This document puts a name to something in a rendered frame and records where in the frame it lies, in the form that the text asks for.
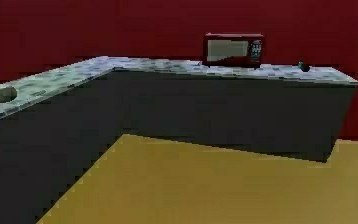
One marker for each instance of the red microwave oven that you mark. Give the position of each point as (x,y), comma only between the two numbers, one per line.
(233,50)

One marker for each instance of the dark grey kitchen counter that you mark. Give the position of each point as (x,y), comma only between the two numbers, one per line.
(200,113)

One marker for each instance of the small dark round object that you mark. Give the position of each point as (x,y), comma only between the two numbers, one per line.
(304,67)

